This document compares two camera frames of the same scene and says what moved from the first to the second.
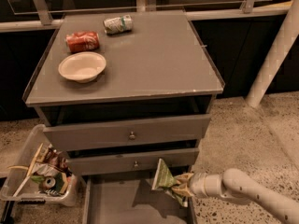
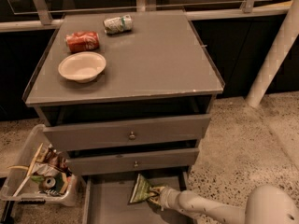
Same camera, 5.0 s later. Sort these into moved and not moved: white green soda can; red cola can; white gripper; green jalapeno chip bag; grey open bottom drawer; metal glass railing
Moved: white gripper; green jalapeno chip bag
Not moved: metal glass railing; red cola can; white green soda can; grey open bottom drawer
